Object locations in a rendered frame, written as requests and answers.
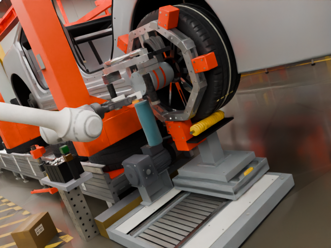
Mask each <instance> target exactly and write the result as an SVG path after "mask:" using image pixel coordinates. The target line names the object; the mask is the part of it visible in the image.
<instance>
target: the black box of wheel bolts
mask: <svg viewBox="0 0 331 248"><path fill-rule="evenodd" d="M72 157H73V162H74V164H75V166H76V168H77V171H78V173H79V174H82V173H84V169H83V167H82V165H81V162H80V160H79V158H78V155H72ZM43 166H44V169H45V171H46V173H47V175H48V177H49V179H50V181H51V182H58V183H67V182H69V181H70V180H72V179H73V175H72V173H71V171H70V169H69V167H68V164H67V162H65V160H64V158H63V155H61V156H59V157H57V158H54V159H53V160H52V161H50V162H48V163H46V164H44V165H43Z"/></svg>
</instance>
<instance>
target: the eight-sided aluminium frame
mask: <svg viewBox="0 0 331 248"><path fill-rule="evenodd" d="M155 30H156V31H157V32H159V33H160V34H161V35H163V36H164V37H165V38H167V39H168V40H169V41H171V42H172V43H173V44H175V45H176V46H177V47H179V48H180V49H181V51H182V54H183V57H184V60H185V63H186V66H187V69H188V72H189V76H190V78H191V81H192V84H193V89H192V91H191V94H190V97H189V100H188V102H187V105H186V108H185V110H182V111H172V112H168V111H167V110H166V109H165V108H164V107H162V106H161V105H160V104H156V105H152V104H151V98H150V96H149V94H145V95H143V96H142V97H143V98H140V99H138V101H139V102H140V101H143V100H148V101H149V104H150V106H151V108H152V111H153V113H154V115H155V116H156V117H157V118H158V120H160V121H161V122H165V121H168V122H171V121H185V120H189V119H190V118H192V117H194V116H195V115H196V113H197V110H198V107H199V104H200V102H201V99H202V97H203V94H204V92H205V90H206V87H207V82H206V78H205V76H204V72H200V73H195V71H194V68H193V65H192V61H191V59H194V58H196V57H198V53H197V50H196V46H195V44H194V41H193V40H191V39H190V37H189V38H188V37H187V36H186V35H185V34H183V33H182V32H180V31H179V30H178V29H176V28H172V29H169V30H166V29H164V28H163V27H161V26H159V25H158V20H154V21H152V22H150V23H148V24H146V25H144V26H142V27H139V28H137V29H135V30H133V31H131V32H130V33H129V36H128V38H129V40H128V46H127V53H126V54H128V53H130V52H132V51H134V50H137V49H139V47H140V40H139V37H138V36H139V35H143V34H145V32H151V31H155ZM126 70H127V73H128V76H129V78H130V80H131V75H132V73H134V72H136V71H138V68H137V66H136V64H135V65H132V66H129V67H126Z"/></svg>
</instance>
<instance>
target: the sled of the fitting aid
mask: <svg viewBox="0 0 331 248"><path fill-rule="evenodd" d="M268 169H269V165H268V161H267V158H266V157H256V158H255V159H253V160H252V161H251V162H250V163H249V164H248V165H246V166H245V167H244V168H243V169H242V170H241V171H240V172H238V173H237V174H236V175H235V176H234V177H233V178H231V179H230V180H229V181H228V182H221V181H214V180H207V179H199V178H192V177H185V176H180V175H179V174H178V175H177V176H175V177H174V178H173V179H172V181H173V184H174V186H175V189H178V190H184V191H189V192H194V193H200V194H205V195H210V196H216V197H221V198H226V199H231V200H237V199H238V198H239V197H240V196H241V195H242V194H243V193H244V192H245V191H246V190H247V189H248V188H249V187H251V186H252V185H253V184H254V183H255V182H256V181H257V180H258V179H259V178H260V177H261V176H262V175H263V174H264V173H265V172H266V171H267V170H268Z"/></svg>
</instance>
